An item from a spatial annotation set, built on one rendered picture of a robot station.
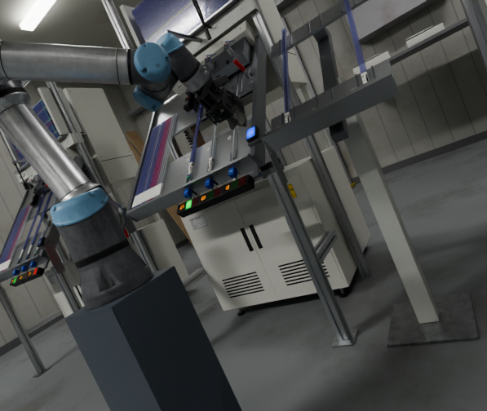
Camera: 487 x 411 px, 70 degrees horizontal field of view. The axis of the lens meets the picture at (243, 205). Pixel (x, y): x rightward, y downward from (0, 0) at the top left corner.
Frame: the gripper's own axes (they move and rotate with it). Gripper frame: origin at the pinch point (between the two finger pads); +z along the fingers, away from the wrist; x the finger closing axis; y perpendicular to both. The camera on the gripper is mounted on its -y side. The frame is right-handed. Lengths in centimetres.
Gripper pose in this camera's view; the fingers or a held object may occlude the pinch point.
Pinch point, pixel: (243, 121)
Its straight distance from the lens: 116.1
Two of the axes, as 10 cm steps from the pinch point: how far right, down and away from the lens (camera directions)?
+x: 8.0, -3.0, -5.2
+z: 6.0, 4.7, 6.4
